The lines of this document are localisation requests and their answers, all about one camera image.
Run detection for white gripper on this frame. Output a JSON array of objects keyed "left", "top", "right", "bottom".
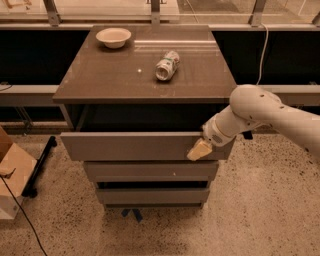
[{"left": 187, "top": 114, "right": 236, "bottom": 161}]

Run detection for grey top drawer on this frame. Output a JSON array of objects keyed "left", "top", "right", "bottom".
[{"left": 61, "top": 104, "right": 223, "bottom": 161}]

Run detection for grey drawer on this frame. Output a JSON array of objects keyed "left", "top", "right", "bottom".
[
  {"left": 84, "top": 161, "right": 218, "bottom": 182},
  {"left": 61, "top": 104, "right": 223, "bottom": 161},
  {"left": 96, "top": 189, "right": 209, "bottom": 205}
]

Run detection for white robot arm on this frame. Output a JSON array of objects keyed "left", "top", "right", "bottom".
[{"left": 187, "top": 85, "right": 320, "bottom": 161}]

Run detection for grey drawer cabinet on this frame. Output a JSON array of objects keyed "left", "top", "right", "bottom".
[{"left": 53, "top": 25, "right": 236, "bottom": 208}]

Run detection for grey bottom drawer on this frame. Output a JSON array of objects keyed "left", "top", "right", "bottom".
[{"left": 96, "top": 189, "right": 209, "bottom": 205}]

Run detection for grey middle drawer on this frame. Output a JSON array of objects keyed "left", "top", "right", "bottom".
[{"left": 84, "top": 161, "right": 218, "bottom": 182}]

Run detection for crushed white can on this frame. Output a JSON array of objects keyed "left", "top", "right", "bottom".
[{"left": 155, "top": 51, "right": 180, "bottom": 81}]

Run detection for blue tape cross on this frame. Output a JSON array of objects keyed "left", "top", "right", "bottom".
[{"left": 121, "top": 209, "right": 143, "bottom": 223}]

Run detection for white paper bowl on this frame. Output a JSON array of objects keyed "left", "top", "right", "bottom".
[{"left": 96, "top": 28, "right": 131, "bottom": 49}]

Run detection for black wheeled stand leg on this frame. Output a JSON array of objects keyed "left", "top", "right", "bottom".
[{"left": 22, "top": 136, "right": 57, "bottom": 198}]

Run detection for cardboard box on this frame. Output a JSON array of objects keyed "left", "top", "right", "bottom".
[{"left": 0, "top": 127, "right": 36, "bottom": 220}]

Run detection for white cable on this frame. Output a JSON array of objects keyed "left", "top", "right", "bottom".
[{"left": 254, "top": 23, "right": 270, "bottom": 86}]

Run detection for black cable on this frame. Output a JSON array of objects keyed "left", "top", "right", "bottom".
[{"left": 0, "top": 174, "right": 49, "bottom": 256}]

